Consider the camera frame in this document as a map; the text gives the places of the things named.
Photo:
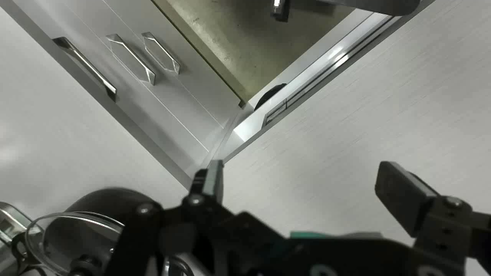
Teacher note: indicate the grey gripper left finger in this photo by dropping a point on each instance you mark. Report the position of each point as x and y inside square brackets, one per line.
[213, 178]

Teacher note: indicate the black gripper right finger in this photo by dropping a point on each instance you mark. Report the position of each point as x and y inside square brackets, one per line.
[403, 196]

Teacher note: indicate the grey drawer cabinet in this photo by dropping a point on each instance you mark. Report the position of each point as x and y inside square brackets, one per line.
[199, 101]

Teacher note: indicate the silver kettle base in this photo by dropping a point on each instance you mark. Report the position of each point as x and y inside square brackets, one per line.
[9, 216]

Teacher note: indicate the black cooking pot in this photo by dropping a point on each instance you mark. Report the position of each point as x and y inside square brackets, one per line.
[115, 199]

